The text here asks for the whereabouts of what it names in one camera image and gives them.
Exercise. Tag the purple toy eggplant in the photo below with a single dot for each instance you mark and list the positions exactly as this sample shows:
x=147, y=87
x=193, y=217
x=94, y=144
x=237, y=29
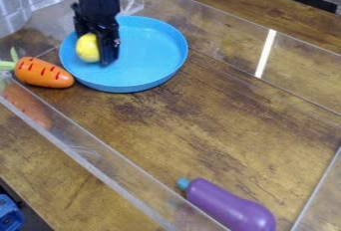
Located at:
x=237, y=213

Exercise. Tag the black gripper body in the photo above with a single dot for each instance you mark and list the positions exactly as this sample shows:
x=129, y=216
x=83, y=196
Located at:
x=97, y=2

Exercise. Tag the yellow toy lemon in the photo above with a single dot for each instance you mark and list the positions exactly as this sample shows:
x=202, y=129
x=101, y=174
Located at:
x=87, y=49

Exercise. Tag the orange toy carrot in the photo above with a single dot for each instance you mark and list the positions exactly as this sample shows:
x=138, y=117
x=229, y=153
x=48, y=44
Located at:
x=36, y=72

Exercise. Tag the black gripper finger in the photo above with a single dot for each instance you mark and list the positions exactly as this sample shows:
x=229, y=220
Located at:
x=83, y=26
x=109, y=42

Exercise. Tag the blue round tray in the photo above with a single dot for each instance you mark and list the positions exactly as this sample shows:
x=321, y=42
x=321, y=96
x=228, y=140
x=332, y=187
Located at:
x=153, y=54

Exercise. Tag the blue object at corner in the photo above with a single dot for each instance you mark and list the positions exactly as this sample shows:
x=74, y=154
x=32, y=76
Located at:
x=11, y=216

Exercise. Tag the clear acrylic enclosure wall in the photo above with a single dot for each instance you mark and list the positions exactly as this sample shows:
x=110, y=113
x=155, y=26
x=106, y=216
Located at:
x=248, y=117

